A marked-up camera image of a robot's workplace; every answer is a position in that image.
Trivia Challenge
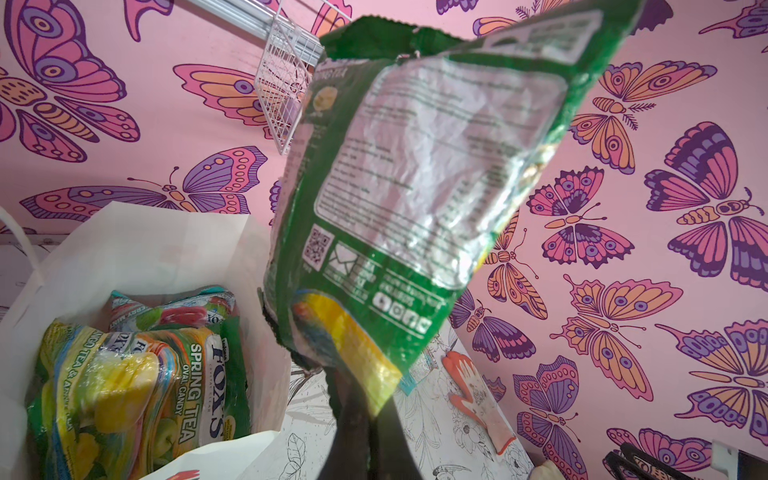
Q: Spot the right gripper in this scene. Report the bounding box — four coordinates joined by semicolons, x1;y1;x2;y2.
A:
603;443;693;480

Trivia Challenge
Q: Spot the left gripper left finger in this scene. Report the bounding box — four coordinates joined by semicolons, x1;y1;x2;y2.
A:
318;369;370;480

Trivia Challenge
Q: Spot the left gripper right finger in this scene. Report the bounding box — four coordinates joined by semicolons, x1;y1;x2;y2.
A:
374;397;422;480

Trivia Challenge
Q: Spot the teal candy bag with red label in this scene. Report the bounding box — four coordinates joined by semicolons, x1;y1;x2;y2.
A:
109;286;238;332

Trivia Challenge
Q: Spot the green Fox's spring tea bag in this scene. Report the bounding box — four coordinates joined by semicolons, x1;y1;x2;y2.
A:
27;318;251;479

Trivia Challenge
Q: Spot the green rainbow candy bag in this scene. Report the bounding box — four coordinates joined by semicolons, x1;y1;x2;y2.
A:
264;1;644;416

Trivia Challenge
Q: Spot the white paper gift bag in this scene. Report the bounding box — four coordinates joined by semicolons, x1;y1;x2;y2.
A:
1;202;291;479

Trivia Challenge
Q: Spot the beige work glove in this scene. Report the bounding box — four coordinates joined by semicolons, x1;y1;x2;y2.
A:
528;460;565;480

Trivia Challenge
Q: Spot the orange and white garden glove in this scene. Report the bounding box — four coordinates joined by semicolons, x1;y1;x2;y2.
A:
442;351;516;455

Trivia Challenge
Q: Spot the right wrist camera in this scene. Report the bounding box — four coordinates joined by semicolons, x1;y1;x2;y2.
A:
711;441;768;480

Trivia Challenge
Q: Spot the white wire basket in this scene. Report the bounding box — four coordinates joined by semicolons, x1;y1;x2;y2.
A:
192;1;352;155

